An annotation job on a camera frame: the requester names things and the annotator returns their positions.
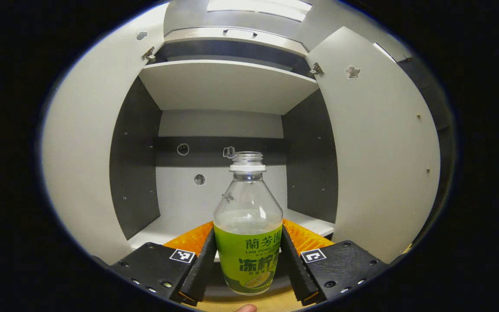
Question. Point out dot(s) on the large ceiling light panel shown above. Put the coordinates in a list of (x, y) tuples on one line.
[(258, 6)]

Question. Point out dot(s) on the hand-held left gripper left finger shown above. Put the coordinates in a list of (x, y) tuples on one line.
[(202, 273)]

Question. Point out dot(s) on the white cabinet drawer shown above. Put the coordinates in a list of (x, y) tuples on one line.
[(197, 34)]

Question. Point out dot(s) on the white cabinet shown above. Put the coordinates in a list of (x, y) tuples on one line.
[(306, 160)]

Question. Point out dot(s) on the small ceiling light panel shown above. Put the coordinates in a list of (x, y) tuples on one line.
[(383, 51)]

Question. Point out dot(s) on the green label plastic bottle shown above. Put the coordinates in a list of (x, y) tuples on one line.
[(247, 260)]

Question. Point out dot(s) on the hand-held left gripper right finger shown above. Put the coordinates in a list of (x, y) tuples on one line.
[(297, 273)]

